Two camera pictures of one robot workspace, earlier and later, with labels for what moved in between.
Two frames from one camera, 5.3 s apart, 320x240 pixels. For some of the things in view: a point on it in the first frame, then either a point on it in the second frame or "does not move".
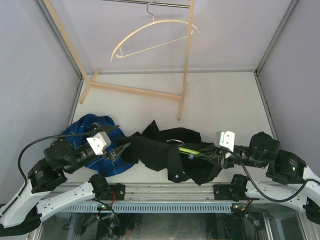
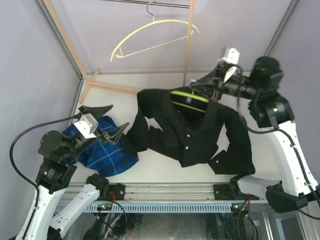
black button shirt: (164, 150) -> (187, 135)
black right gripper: (216, 160) -> (212, 78)
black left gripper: (101, 127) -> (114, 135)
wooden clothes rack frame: (89, 81) does not move
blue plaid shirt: (105, 135) does not move
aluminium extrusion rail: (161, 192) does not move
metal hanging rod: (150, 3) does not move
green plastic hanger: (184, 150) -> (189, 100)
